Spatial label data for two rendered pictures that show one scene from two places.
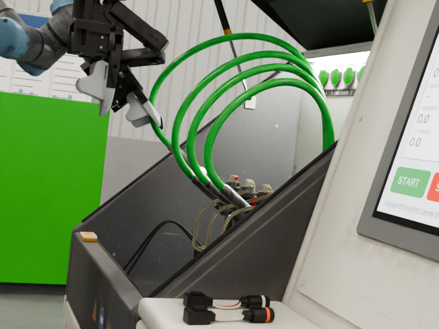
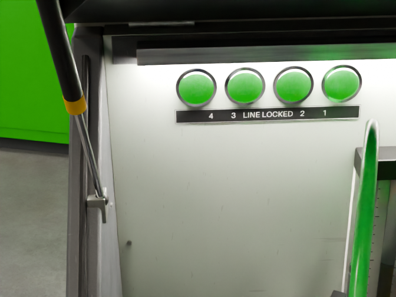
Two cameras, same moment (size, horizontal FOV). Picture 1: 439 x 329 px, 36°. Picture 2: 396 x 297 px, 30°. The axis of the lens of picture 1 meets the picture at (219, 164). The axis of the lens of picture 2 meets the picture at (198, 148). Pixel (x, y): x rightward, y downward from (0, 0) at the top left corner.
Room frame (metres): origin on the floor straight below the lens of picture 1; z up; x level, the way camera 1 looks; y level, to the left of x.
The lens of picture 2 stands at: (1.38, 0.57, 1.74)
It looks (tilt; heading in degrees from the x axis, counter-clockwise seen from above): 28 degrees down; 288
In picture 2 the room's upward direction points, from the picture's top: 1 degrees counter-clockwise
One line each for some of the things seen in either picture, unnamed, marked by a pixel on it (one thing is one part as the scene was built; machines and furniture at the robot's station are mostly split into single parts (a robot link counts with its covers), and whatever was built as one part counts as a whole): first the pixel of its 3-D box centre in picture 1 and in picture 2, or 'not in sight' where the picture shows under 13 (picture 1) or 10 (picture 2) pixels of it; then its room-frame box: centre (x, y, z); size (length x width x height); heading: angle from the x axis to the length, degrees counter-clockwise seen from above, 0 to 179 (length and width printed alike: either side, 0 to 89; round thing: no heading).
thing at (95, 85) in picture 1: (95, 87); not in sight; (1.12, 0.22, 1.27); 0.06 x 0.03 x 0.09; 110
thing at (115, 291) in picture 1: (102, 303); not in sight; (1.27, 0.19, 0.87); 0.62 x 0.04 x 0.16; 20
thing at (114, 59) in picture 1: (112, 61); not in sight; (1.12, 0.20, 1.31); 0.05 x 0.02 x 0.09; 20
